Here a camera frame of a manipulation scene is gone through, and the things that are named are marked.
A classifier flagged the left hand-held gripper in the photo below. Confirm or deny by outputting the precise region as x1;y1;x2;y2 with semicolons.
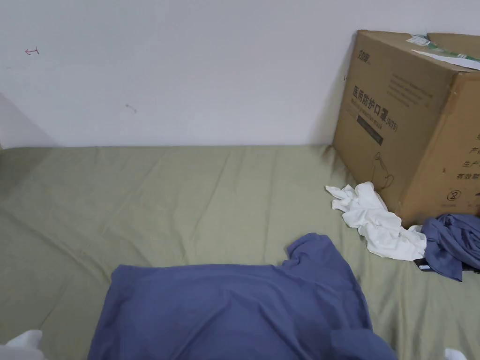
0;330;44;360

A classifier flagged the blue shirt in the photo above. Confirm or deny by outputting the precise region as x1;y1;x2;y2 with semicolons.
87;232;399;360

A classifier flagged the bunched blue garment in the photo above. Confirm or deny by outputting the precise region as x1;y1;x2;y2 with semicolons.
420;213;480;283

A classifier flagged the crumpled white cloth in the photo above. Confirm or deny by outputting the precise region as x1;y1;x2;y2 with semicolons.
324;181;428;261

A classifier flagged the bed with pale green sheet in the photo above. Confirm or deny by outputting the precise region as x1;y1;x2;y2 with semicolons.
0;144;480;360

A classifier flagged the large brown cardboard carton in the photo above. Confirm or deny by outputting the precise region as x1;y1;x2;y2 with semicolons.
332;30;480;229

